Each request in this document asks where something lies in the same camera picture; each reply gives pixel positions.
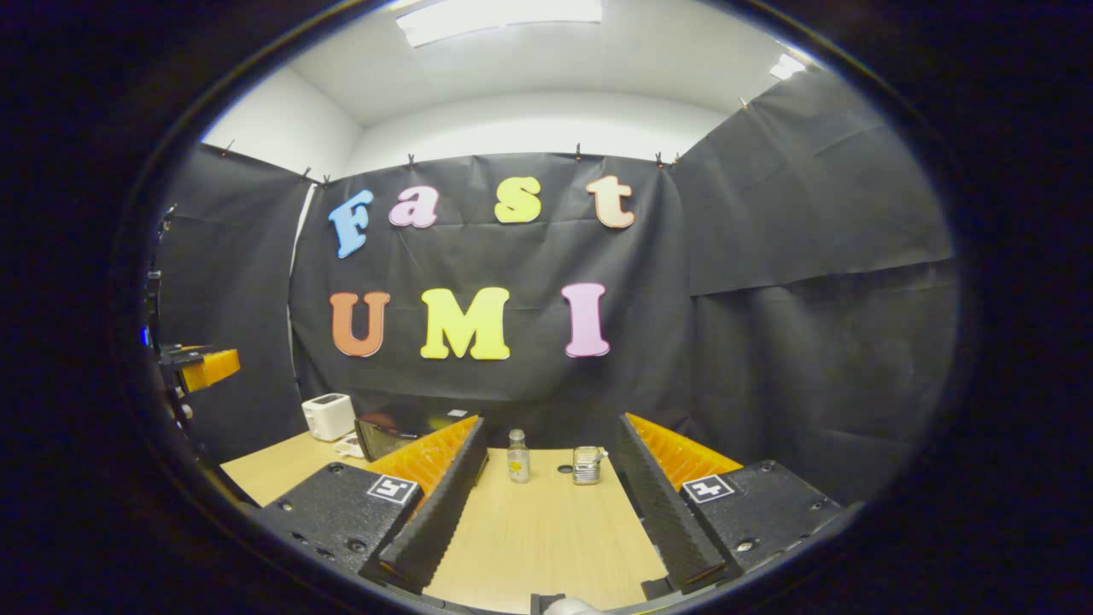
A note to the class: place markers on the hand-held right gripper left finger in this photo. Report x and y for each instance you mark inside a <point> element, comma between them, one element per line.
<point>435,530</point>

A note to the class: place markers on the white divided dish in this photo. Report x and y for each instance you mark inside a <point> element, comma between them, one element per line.
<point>350,446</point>

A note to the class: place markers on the black electric oven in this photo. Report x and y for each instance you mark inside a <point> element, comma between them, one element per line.
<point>401,427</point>

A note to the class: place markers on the small ceiling light panel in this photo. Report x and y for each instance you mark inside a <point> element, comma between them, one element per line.
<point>787,67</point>

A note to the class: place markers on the black backdrop cloth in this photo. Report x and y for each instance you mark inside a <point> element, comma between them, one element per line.
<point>768,342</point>

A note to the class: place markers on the white toaster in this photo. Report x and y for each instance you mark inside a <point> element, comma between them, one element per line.
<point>329,417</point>

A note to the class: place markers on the clear glass bottle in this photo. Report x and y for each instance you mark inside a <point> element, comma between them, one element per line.
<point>518,461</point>

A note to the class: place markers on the large ceiling light panel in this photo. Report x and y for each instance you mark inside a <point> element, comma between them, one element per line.
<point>499,17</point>

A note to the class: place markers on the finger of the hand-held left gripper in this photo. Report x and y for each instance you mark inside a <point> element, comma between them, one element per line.
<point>218,366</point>

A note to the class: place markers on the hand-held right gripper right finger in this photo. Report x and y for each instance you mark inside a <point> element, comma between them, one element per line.
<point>666,521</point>

